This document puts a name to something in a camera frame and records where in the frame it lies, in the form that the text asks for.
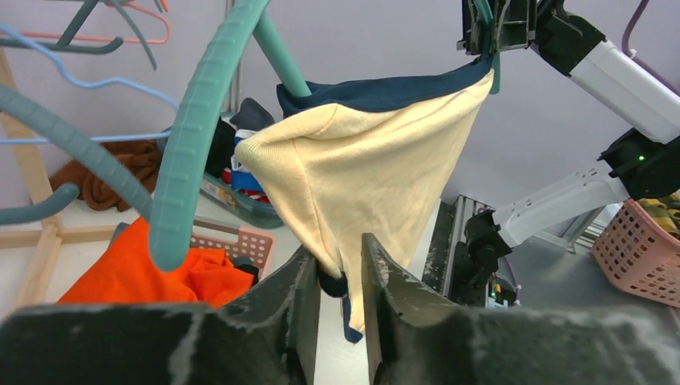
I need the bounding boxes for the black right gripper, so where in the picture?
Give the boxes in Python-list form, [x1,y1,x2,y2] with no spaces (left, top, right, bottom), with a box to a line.
[457,0,537,56]

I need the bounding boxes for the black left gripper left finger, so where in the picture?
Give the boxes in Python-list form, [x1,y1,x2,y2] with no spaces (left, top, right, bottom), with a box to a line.
[1,249,320,384]

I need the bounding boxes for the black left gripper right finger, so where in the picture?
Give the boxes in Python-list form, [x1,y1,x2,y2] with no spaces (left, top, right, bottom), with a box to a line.
[362,233,679,384]

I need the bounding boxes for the teal plastic hanger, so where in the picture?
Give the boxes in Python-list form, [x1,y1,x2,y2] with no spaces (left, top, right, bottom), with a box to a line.
[148,0,503,273]

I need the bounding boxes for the beige navy-trimmed underwear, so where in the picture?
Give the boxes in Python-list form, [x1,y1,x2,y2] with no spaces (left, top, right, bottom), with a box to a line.
[235,59,494,343]

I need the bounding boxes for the light blue wire hanger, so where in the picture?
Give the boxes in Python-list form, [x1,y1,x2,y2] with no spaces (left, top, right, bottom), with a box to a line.
[0,22,180,147]

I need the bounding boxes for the blue white-lettered underwear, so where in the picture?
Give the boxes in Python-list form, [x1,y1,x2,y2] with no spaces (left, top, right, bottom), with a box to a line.
[230,128,264,193]

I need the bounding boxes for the cream navy labelled underwear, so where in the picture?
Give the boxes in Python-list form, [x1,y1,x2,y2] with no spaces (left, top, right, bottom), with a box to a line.
[229,97,275,132]

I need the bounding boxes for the grey-blue plastic hanger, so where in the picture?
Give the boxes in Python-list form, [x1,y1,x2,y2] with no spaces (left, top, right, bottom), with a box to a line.
[1,85,152,221]

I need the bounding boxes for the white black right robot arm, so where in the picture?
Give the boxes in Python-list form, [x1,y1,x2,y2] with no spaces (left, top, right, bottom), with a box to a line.
[446,48,631,307]

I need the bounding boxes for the orange plastic hanger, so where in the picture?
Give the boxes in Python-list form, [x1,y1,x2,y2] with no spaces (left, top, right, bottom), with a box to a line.
[1,0,172,45]

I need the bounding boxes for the pink perforated plastic basket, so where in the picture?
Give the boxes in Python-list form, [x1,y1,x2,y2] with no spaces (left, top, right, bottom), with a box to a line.
[190,217,275,274]

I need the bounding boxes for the teal oval laundry basket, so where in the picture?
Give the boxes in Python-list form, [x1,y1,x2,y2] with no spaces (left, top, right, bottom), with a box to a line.
[200,115,284,229]

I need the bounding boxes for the orange folded garment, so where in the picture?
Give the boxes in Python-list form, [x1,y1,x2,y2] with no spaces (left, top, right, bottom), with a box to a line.
[58,218,256,309]

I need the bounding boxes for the black garment in basket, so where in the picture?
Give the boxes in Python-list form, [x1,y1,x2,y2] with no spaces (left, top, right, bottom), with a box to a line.
[204,118,236,178]

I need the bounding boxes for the brown cloth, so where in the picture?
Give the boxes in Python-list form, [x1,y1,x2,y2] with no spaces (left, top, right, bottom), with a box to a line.
[49,140,162,212]

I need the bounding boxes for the wooden clothes rack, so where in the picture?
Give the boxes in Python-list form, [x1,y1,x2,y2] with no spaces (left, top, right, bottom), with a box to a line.
[0,47,123,312]

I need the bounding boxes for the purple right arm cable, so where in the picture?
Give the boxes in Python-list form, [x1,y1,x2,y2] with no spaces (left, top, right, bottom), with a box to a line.
[620,0,680,97]

